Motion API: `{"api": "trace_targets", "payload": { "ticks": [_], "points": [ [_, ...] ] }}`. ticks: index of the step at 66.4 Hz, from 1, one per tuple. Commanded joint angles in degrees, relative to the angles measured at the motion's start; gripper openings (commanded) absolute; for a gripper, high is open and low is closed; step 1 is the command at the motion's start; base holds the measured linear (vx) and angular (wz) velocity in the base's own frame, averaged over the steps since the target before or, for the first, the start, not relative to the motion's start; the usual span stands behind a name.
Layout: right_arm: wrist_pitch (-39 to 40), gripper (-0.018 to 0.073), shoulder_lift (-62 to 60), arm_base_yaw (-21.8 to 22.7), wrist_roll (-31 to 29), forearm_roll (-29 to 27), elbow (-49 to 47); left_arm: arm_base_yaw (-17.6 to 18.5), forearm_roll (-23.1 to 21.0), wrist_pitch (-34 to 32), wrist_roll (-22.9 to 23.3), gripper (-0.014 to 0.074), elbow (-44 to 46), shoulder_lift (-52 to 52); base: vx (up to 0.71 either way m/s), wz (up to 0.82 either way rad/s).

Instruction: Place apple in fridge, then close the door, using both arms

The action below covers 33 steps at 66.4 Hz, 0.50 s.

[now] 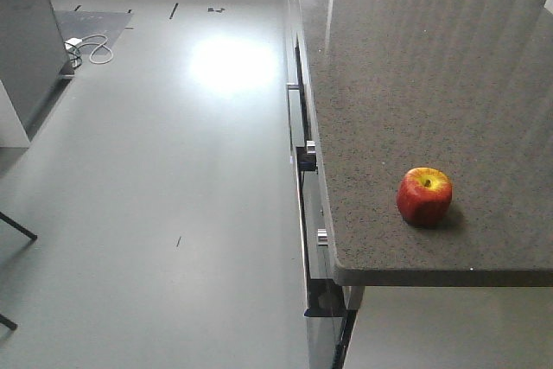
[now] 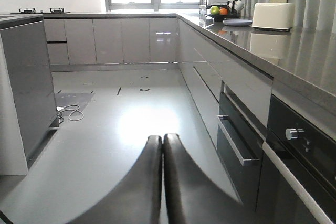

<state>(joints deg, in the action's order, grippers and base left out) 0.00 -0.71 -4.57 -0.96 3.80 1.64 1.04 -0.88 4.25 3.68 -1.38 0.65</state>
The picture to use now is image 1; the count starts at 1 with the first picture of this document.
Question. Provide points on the grey cabinet at left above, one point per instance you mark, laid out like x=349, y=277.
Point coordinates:
x=33, y=62

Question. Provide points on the grey speckled kitchen counter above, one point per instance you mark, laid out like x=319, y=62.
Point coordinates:
x=465, y=87

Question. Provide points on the red yellow apple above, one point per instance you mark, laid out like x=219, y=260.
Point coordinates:
x=424, y=196

